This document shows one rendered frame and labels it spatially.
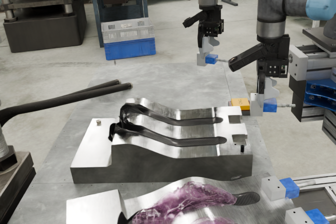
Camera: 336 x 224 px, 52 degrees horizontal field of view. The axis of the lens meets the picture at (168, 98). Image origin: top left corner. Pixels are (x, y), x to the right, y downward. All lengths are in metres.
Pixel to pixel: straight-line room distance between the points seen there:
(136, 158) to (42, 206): 0.28
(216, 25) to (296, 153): 1.38
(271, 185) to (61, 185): 0.57
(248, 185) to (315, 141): 1.76
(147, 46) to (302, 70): 3.00
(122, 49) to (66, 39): 1.00
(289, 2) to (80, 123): 0.83
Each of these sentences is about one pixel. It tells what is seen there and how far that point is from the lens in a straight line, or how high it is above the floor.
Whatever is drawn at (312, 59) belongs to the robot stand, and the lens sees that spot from 1.32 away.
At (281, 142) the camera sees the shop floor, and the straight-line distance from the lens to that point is 2.58.
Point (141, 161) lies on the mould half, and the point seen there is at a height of 0.88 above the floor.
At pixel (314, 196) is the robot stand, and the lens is 1.88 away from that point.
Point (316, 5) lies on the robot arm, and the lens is 0.89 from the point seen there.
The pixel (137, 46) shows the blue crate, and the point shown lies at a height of 0.13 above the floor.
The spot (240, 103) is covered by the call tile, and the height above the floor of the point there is 0.84.
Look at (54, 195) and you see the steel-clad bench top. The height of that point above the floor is 0.80.
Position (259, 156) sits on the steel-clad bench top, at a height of 0.80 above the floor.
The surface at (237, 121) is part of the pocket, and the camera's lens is 1.12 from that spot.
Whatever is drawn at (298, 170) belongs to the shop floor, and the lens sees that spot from 2.35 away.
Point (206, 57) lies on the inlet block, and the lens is 1.41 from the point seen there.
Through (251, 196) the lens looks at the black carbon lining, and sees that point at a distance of 0.88.
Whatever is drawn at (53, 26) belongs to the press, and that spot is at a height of 0.30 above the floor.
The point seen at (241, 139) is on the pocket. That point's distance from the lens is 1.03.
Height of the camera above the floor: 1.45
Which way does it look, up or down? 28 degrees down
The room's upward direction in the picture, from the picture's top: 4 degrees counter-clockwise
